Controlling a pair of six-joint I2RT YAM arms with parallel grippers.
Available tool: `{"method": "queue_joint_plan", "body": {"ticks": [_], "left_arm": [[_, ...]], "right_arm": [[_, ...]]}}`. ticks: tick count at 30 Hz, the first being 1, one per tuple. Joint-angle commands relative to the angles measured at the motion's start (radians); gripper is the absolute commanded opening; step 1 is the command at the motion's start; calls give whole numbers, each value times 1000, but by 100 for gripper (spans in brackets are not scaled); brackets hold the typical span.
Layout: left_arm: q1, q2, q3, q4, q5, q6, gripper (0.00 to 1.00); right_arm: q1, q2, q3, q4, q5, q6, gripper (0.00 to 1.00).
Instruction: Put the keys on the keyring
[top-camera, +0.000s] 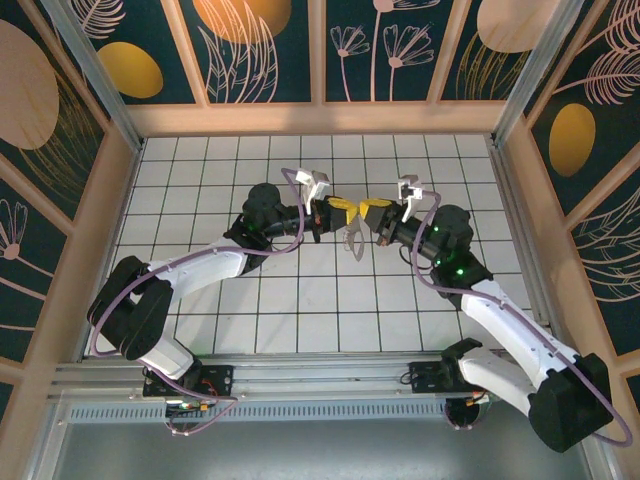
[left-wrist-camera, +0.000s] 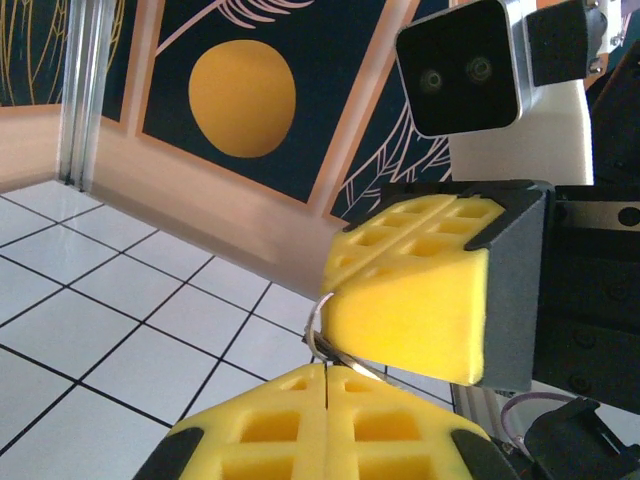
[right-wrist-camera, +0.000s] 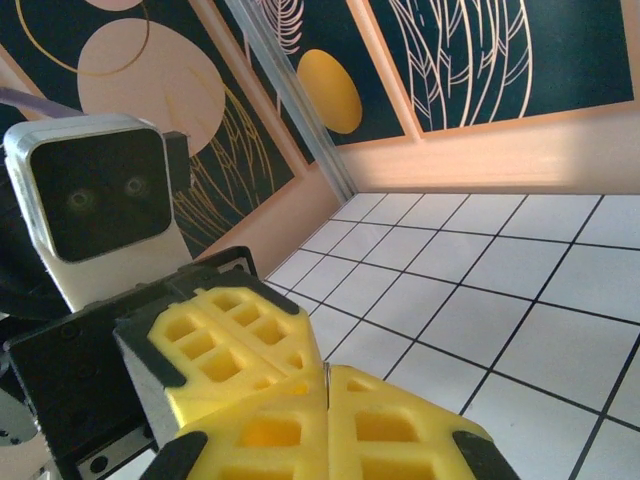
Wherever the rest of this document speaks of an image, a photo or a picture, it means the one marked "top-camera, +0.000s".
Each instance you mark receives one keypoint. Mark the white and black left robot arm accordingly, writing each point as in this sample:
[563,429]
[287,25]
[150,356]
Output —
[200,270]

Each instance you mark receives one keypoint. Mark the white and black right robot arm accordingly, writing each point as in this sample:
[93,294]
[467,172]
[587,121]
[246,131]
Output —
[510,330]

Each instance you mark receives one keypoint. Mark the grey metal panel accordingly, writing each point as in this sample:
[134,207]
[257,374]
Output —
[320,450]

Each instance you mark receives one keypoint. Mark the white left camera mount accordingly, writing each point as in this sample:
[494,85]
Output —
[312,202]

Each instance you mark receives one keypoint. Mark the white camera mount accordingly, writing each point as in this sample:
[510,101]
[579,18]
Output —
[411,210]
[312,202]

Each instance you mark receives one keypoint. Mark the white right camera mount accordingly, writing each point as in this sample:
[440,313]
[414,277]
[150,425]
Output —
[411,210]

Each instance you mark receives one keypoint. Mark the aluminium side rail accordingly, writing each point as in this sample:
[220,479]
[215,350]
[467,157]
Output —
[515,225]

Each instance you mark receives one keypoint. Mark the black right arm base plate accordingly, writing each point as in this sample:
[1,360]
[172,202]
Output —
[425,377]

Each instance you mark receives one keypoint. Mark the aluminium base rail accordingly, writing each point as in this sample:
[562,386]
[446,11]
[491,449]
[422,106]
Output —
[320,372]

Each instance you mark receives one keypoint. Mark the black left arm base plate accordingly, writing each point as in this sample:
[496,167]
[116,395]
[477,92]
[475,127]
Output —
[220,375]

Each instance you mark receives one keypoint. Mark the aluminium corner post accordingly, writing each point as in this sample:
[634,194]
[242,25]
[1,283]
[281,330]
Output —
[100,85]
[525,75]

